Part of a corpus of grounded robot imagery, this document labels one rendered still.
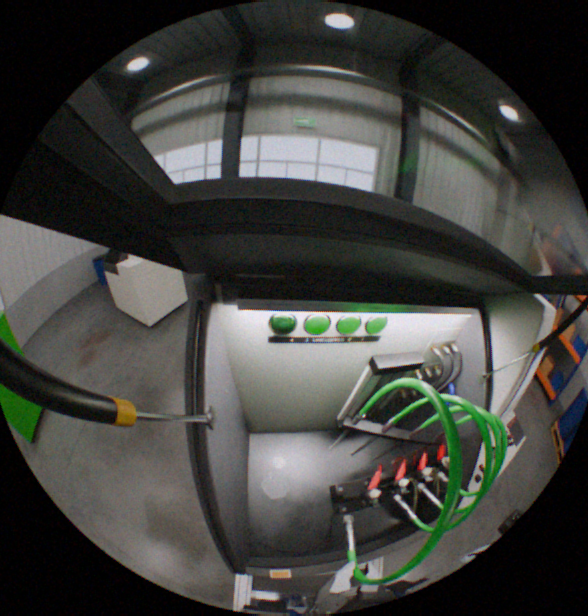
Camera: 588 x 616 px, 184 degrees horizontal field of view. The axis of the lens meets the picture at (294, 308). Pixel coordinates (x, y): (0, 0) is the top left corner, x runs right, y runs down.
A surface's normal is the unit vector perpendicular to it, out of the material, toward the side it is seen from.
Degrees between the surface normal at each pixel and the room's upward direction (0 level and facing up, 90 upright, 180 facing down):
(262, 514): 0
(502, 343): 90
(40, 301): 90
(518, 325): 90
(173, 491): 1
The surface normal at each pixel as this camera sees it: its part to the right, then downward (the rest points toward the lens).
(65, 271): 1.00, 0.10
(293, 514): 0.08, -0.84
